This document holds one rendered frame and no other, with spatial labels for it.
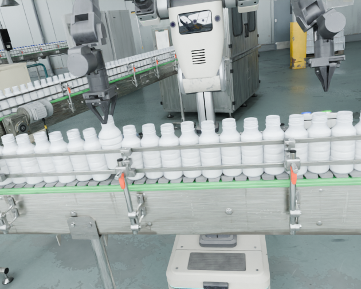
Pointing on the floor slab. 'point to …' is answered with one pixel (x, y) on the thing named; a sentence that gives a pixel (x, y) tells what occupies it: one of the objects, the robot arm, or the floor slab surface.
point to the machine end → (238, 53)
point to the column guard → (297, 46)
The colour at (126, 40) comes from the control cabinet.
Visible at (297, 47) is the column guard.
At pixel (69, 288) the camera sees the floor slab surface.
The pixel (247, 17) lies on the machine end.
